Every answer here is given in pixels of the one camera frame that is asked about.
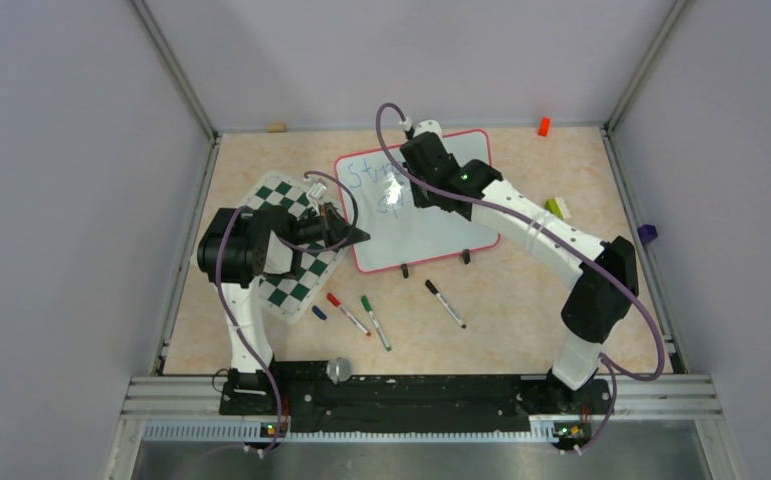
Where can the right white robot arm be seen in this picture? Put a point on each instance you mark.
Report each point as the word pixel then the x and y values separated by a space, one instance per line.
pixel 601 275

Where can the purple toy block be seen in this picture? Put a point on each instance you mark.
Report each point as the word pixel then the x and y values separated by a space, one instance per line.
pixel 647 233

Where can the green marker pen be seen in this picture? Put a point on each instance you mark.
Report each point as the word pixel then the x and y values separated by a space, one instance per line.
pixel 377 325

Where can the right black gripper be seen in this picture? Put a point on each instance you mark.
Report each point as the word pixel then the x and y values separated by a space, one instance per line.
pixel 421 201

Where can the black marker pen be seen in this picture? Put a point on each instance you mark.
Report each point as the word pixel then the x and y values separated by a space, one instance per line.
pixel 439 296

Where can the blue marker cap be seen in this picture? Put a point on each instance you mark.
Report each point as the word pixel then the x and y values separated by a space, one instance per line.
pixel 319 313

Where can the black whiteboard stand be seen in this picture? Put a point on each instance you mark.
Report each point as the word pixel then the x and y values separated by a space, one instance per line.
pixel 464 257

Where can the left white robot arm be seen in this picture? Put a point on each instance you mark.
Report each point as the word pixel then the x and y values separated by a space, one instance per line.
pixel 243 247

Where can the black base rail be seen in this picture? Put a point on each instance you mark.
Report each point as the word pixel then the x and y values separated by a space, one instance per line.
pixel 302 393

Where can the grey mesh ball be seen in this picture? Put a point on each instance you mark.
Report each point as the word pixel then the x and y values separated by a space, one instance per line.
pixel 339 370

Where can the green white toy brick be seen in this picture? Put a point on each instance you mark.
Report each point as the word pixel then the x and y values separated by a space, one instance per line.
pixel 558 207

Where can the orange toy block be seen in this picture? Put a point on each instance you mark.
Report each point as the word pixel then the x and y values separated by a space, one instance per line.
pixel 544 127

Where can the red marker pen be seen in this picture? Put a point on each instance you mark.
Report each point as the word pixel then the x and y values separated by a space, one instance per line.
pixel 355 321

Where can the pink framed whiteboard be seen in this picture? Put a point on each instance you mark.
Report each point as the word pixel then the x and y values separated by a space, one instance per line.
pixel 400 233

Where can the green white chess mat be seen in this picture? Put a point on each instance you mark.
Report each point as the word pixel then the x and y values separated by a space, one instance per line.
pixel 289 299

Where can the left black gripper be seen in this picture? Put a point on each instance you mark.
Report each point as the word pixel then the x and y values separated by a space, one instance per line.
pixel 332 226

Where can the small wooden block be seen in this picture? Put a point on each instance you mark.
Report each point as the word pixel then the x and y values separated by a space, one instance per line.
pixel 276 127

